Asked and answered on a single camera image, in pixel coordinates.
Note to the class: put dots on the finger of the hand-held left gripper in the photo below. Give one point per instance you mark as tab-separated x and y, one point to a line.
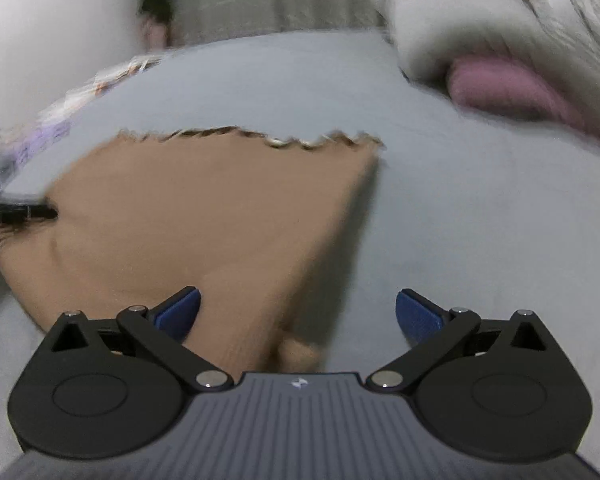
20	211

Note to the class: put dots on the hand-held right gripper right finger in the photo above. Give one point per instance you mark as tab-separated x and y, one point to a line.
417	315

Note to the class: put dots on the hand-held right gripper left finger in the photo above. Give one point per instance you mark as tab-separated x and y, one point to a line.
180	312

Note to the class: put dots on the tan garment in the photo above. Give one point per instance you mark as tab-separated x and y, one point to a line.
205	220

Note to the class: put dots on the grey fleece bed cover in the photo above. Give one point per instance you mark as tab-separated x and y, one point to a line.
480	220

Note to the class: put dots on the patterned bed sheet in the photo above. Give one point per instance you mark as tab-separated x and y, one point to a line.
80	100

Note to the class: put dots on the pink cloth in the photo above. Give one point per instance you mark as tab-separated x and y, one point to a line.
505	85

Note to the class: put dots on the white fleece blanket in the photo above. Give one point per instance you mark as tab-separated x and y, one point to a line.
430	10

